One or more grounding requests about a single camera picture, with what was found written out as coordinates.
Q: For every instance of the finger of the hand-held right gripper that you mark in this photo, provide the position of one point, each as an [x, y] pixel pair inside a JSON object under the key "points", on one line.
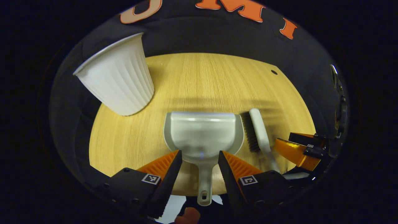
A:
{"points": [[292, 152], [307, 139]]}

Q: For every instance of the small grey broom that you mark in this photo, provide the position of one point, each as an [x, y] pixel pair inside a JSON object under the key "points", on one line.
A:
{"points": [[259, 130]]}

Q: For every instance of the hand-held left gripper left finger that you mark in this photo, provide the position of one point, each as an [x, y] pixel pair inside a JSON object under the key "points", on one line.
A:
{"points": [[168, 183]]}

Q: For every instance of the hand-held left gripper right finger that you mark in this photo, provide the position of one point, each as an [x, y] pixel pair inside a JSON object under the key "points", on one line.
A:
{"points": [[230, 183]]}

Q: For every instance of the white ribbed garbage bin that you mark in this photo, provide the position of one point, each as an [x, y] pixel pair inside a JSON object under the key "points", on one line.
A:
{"points": [[121, 81]]}

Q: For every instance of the grey plastic dustpan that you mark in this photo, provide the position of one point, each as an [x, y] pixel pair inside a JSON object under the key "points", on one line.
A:
{"points": [[202, 133]]}

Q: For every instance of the silver carabiner clip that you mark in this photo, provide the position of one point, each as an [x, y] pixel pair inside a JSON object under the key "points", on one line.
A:
{"points": [[334, 74]]}

